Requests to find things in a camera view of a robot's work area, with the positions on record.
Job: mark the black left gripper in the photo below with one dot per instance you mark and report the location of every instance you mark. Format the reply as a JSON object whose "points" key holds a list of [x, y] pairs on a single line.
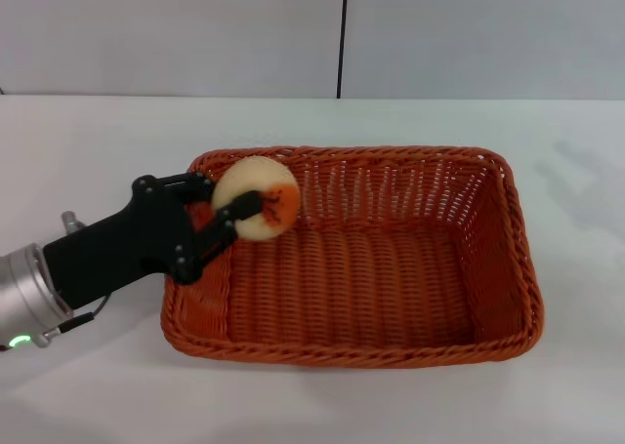
{"points": [[122, 249]]}

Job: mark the round bun with orange patch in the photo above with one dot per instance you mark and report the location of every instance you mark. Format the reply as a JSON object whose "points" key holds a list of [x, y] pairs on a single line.
{"points": [[244, 175]]}

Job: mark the orange woven plastic basket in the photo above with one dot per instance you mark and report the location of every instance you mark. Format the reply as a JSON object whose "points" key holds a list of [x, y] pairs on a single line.
{"points": [[351, 278]]}

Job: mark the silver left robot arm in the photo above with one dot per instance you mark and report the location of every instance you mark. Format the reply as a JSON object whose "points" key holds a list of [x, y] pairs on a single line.
{"points": [[24, 293]]}

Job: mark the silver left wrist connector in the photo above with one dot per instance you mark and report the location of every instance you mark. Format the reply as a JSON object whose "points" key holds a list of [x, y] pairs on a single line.
{"points": [[72, 222]]}

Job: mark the black vertical wall strip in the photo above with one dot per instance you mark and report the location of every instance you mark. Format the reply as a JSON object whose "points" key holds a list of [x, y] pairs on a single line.
{"points": [[343, 34]]}

